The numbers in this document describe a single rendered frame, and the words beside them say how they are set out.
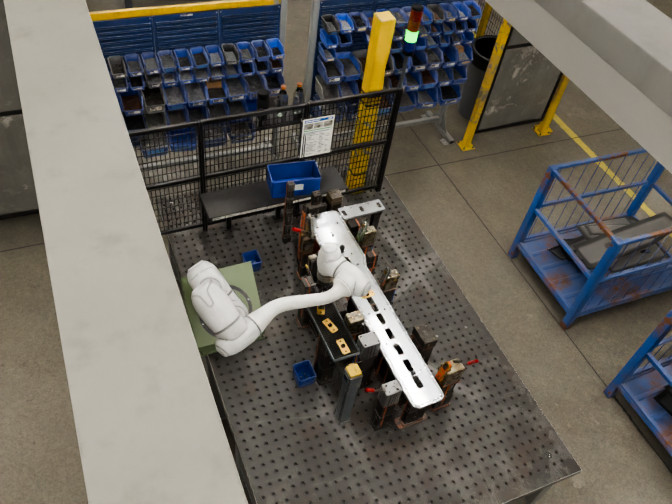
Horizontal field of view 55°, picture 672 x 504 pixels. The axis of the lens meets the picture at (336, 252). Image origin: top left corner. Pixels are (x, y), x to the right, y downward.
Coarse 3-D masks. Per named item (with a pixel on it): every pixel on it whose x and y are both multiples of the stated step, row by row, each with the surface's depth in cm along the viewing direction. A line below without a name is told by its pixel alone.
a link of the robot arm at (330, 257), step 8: (320, 248) 292; (328, 248) 288; (336, 248) 288; (320, 256) 290; (328, 256) 287; (336, 256) 288; (320, 264) 292; (328, 264) 289; (336, 264) 288; (320, 272) 297; (328, 272) 291
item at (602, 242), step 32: (544, 192) 470; (576, 192) 441; (608, 192) 509; (640, 192) 531; (544, 224) 476; (576, 224) 530; (608, 224) 493; (640, 224) 490; (512, 256) 521; (544, 256) 507; (576, 256) 453; (608, 256) 421; (640, 256) 477; (576, 288) 488; (608, 288) 491; (640, 288) 495
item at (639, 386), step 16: (656, 336) 392; (640, 352) 406; (624, 368) 423; (640, 368) 440; (656, 368) 398; (624, 384) 430; (640, 384) 435; (656, 384) 437; (640, 400) 426; (656, 400) 421; (640, 416) 419; (656, 416) 418; (656, 432) 410
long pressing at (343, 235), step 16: (320, 224) 384; (336, 224) 386; (320, 240) 375; (336, 240) 377; (352, 240) 378; (352, 256) 370; (368, 272) 363; (368, 304) 348; (384, 304) 349; (368, 320) 340; (384, 336) 335; (400, 336) 336; (384, 352) 328; (416, 352) 330; (400, 368) 323; (416, 368) 324; (400, 384) 316; (432, 384) 318; (416, 400) 311; (432, 400) 313
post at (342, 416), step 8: (360, 376) 301; (344, 384) 307; (352, 384) 302; (344, 392) 312; (352, 392) 310; (344, 400) 315; (352, 400) 317; (336, 408) 330; (344, 408) 320; (336, 416) 333; (344, 416) 327
